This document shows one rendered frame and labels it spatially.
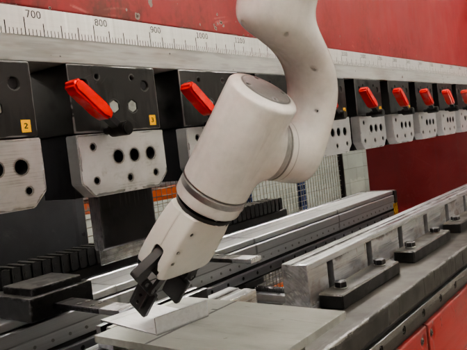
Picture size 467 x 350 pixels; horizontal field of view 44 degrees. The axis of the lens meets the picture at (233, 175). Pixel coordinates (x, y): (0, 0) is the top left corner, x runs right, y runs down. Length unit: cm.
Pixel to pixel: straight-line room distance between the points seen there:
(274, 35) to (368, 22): 88
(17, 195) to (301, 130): 33
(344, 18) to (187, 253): 82
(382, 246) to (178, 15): 85
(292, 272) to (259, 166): 56
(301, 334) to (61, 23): 46
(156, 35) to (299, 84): 25
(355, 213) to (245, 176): 131
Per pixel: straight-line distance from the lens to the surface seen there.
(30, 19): 73
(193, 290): 95
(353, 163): 922
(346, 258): 133
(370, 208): 205
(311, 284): 119
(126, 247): 83
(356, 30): 144
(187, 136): 87
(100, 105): 71
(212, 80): 93
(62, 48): 74
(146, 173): 80
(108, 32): 80
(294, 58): 68
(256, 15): 64
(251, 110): 61
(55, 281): 99
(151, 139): 81
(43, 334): 104
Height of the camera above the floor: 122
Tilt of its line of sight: 3 degrees down
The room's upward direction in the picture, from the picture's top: 6 degrees counter-clockwise
